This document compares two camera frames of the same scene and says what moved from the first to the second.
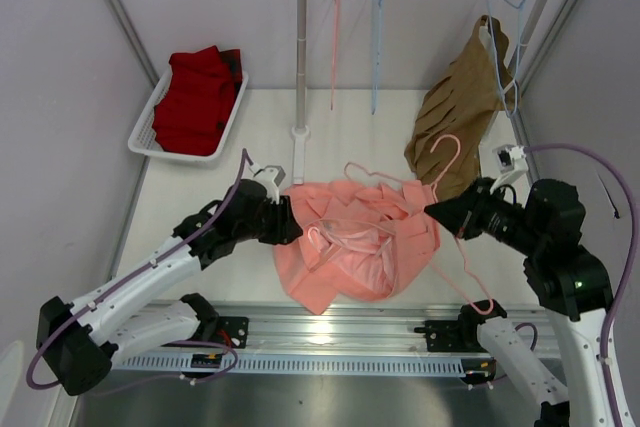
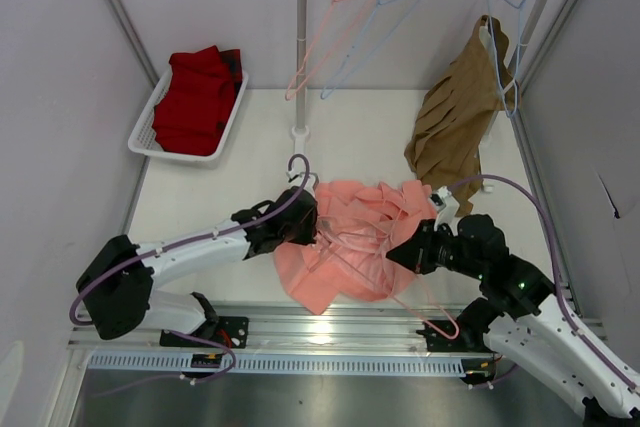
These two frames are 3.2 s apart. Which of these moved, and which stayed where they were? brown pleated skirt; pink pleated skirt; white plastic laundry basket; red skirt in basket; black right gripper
Moved: black right gripper
Stayed: red skirt in basket; pink pleated skirt; white plastic laundry basket; brown pleated skirt
